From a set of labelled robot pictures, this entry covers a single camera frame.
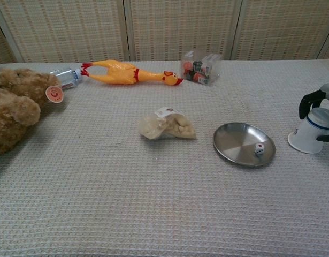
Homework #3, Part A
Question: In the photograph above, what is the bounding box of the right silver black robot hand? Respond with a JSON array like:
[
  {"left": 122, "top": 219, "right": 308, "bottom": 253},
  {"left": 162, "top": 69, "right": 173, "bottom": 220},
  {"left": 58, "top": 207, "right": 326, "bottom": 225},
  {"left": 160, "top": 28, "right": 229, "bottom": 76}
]
[{"left": 299, "top": 82, "right": 329, "bottom": 142}]

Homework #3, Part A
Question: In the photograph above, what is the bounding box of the round metal plate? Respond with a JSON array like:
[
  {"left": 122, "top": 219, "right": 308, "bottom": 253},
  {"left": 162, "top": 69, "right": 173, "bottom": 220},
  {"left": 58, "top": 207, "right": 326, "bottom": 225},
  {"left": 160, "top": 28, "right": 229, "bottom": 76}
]
[{"left": 212, "top": 122, "right": 277, "bottom": 169}]

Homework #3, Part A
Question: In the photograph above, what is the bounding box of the clear plastic water bottle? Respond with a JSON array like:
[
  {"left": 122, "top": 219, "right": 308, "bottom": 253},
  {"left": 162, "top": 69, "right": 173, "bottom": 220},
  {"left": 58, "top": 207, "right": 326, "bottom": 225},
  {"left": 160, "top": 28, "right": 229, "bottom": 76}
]
[{"left": 49, "top": 66, "right": 82, "bottom": 91}]

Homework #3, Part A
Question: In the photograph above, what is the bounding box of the clear box of batteries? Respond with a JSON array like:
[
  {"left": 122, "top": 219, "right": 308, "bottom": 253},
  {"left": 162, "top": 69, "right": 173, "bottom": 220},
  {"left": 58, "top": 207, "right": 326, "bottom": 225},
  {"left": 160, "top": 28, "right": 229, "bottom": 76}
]
[{"left": 180, "top": 50, "right": 223, "bottom": 87}]

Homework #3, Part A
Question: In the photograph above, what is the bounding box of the white paper cup blue stripe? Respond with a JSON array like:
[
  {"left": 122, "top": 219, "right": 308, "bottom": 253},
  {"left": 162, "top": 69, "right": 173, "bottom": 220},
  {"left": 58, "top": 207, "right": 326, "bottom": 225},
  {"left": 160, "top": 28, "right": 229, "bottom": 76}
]
[{"left": 287, "top": 107, "right": 329, "bottom": 155}]

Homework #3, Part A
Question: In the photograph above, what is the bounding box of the brown teddy bear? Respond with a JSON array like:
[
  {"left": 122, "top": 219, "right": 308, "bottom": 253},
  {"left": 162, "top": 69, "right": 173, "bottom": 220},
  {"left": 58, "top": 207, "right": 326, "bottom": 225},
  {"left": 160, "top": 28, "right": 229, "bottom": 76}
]
[{"left": 0, "top": 67, "right": 65, "bottom": 156}]

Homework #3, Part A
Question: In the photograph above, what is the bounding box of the clear bag of snacks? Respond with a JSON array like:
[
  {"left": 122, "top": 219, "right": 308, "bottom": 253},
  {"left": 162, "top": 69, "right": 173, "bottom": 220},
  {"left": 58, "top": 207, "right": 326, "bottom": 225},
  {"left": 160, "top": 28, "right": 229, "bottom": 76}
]
[{"left": 137, "top": 107, "right": 197, "bottom": 141}]

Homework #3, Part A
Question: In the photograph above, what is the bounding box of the beige waffle weave tablecloth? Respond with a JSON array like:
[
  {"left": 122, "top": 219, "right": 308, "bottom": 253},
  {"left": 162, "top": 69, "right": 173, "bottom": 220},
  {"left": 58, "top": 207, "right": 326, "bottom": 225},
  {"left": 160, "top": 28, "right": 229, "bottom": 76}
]
[{"left": 0, "top": 59, "right": 329, "bottom": 257}]

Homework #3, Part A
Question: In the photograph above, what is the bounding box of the yellow rubber chicken toy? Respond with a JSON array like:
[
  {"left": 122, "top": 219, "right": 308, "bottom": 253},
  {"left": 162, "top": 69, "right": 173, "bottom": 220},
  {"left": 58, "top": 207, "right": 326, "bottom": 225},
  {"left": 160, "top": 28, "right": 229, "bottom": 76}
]
[{"left": 81, "top": 59, "right": 185, "bottom": 87}]

